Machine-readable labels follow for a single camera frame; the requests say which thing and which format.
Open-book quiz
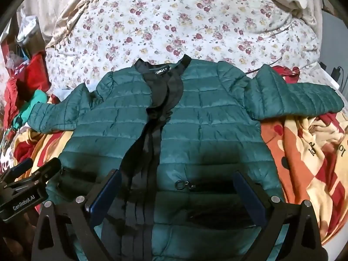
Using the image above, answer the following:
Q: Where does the green quilted puffer jacket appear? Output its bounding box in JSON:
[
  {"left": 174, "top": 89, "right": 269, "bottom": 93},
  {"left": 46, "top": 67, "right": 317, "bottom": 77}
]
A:
[{"left": 28, "top": 56, "right": 344, "bottom": 260}]

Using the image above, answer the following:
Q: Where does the green garment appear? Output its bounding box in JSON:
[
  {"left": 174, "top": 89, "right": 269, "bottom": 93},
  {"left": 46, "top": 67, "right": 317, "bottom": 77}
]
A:
[{"left": 12, "top": 90, "right": 48, "bottom": 130}]

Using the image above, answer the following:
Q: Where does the orange red cartoon blanket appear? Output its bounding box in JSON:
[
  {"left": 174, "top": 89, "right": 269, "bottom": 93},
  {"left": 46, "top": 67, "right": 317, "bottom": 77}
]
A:
[{"left": 0, "top": 112, "right": 348, "bottom": 246}]

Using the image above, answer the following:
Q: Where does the red garment pile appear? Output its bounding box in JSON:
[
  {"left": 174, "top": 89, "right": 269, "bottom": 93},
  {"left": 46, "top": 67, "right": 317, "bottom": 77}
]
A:
[{"left": 3, "top": 51, "right": 51, "bottom": 129}]

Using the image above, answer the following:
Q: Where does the clear plastic bag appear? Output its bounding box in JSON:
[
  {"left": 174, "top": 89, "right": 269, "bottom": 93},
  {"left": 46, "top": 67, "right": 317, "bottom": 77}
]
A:
[{"left": 5, "top": 8, "right": 44, "bottom": 70}]

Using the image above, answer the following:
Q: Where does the red cloth on bed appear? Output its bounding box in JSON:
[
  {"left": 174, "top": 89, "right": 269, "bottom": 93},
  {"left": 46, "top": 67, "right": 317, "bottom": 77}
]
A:
[{"left": 272, "top": 65, "right": 300, "bottom": 84}]

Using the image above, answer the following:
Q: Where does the floral white duvet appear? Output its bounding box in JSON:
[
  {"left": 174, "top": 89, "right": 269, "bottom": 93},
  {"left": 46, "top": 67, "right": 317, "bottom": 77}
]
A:
[{"left": 46, "top": 0, "right": 333, "bottom": 91}]

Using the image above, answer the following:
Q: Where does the black charger with cable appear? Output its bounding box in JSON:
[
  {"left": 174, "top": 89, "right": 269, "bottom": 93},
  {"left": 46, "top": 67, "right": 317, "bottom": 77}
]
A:
[{"left": 319, "top": 62, "right": 344, "bottom": 83}]

